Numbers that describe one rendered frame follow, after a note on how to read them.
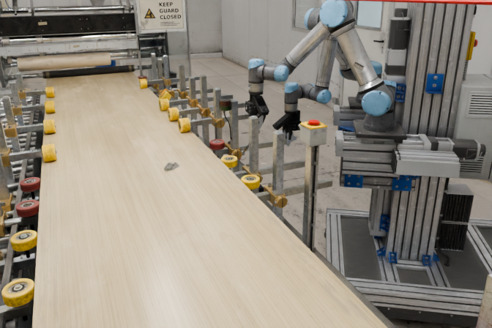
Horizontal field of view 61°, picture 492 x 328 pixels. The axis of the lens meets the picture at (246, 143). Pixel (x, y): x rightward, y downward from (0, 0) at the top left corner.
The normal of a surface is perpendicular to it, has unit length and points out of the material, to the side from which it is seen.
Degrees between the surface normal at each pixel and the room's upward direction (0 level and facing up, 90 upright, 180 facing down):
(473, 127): 90
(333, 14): 83
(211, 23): 90
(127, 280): 0
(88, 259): 0
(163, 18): 90
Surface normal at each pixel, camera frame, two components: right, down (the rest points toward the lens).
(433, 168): -0.17, 0.34
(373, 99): -0.36, 0.43
